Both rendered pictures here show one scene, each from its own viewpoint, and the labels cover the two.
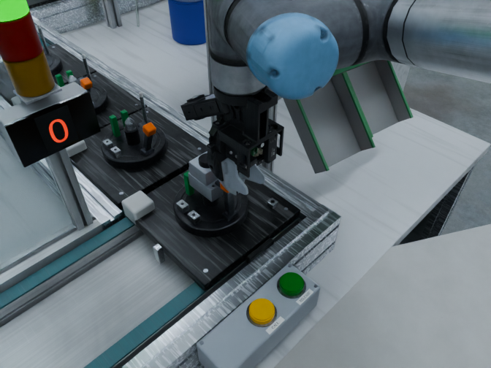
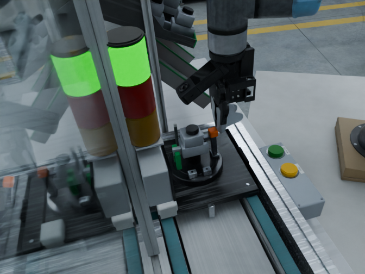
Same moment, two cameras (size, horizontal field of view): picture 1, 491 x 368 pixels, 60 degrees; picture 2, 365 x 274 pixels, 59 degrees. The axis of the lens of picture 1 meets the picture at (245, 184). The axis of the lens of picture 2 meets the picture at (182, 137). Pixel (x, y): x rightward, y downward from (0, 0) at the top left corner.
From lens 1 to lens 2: 0.61 m
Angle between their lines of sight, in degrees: 41
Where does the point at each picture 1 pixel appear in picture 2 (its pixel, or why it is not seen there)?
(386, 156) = not seen: hidden behind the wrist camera
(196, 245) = (223, 182)
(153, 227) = (192, 201)
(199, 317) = (279, 200)
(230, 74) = (242, 38)
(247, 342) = (306, 184)
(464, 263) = (272, 101)
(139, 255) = (196, 229)
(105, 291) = (218, 260)
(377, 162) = not seen: hidden behind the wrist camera
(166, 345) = (294, 223)
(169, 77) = not seen: outside the picture
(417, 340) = (307, 136)
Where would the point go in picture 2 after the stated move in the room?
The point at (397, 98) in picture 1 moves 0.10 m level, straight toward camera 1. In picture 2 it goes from (180, 53) to (199, 62)
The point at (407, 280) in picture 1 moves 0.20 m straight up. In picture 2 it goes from (271, 123) to (278, 71)
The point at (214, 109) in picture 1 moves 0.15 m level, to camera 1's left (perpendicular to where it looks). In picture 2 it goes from (218, 75) to (180, 118)
